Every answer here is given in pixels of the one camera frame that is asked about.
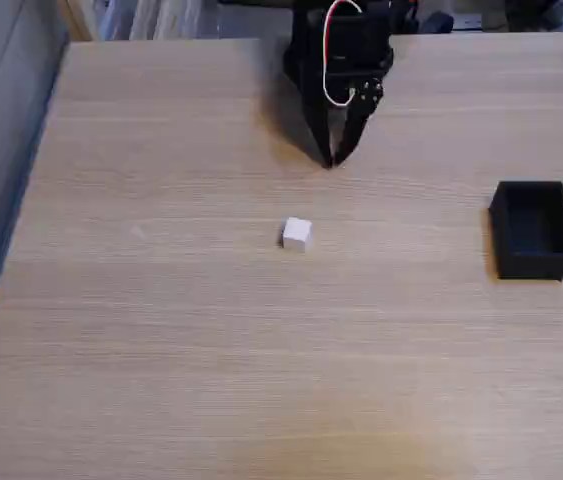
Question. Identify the white block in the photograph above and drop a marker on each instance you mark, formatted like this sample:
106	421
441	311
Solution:
297	234

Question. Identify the black open box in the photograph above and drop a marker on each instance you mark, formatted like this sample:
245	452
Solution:
533	230

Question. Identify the dark blue background object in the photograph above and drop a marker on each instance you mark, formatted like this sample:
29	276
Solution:
436	22

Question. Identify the light wooden beam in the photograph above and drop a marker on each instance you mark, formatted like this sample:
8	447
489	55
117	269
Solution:
78	19

